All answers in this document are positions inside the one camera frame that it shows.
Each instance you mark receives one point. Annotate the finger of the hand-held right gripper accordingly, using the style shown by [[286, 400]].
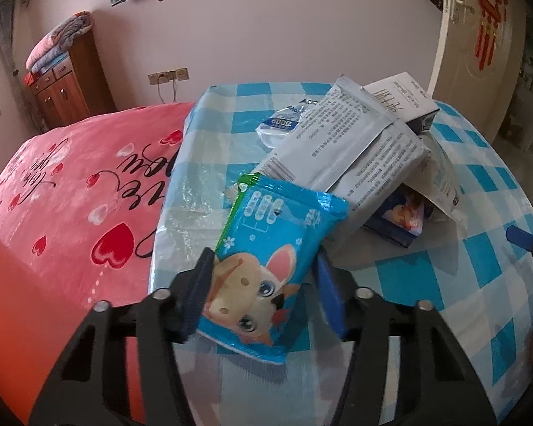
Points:
[[517, 236]]

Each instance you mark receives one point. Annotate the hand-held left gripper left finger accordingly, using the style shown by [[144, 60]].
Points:
[[195, 306]]

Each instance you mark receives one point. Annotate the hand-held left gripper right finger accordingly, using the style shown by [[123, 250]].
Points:
[[328, 301]]

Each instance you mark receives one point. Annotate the blue cat wet wipes packet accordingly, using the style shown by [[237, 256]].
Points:
[[271, 230]]

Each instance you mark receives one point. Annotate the blue tissue pack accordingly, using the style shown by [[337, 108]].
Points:
[[399, 222]]

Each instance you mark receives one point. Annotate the white plastic drink bottle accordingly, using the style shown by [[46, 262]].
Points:
[[280, 128]]

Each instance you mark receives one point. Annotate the cream door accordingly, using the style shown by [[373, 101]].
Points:
[[466, 88]]

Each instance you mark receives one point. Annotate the red heart print blanket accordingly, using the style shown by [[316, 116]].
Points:
[[71, 208]]

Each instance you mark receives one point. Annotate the grey printed flat packet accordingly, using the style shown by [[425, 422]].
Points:
[[337, 133]]

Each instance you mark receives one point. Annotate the white printed carton box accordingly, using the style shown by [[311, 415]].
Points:
[[404, 97]]

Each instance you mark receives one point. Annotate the red door decoration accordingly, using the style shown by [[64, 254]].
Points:
[[488, 31]]

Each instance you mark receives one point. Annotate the wooden cabinet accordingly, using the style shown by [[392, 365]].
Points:
[[80, 88]]

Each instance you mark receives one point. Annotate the folded pink floral blankets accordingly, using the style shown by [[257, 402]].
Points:
[[57, 40]]

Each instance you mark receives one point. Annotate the beige wall socket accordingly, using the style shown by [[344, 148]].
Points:
[[183, 73], [155, 79], [169, 76]]

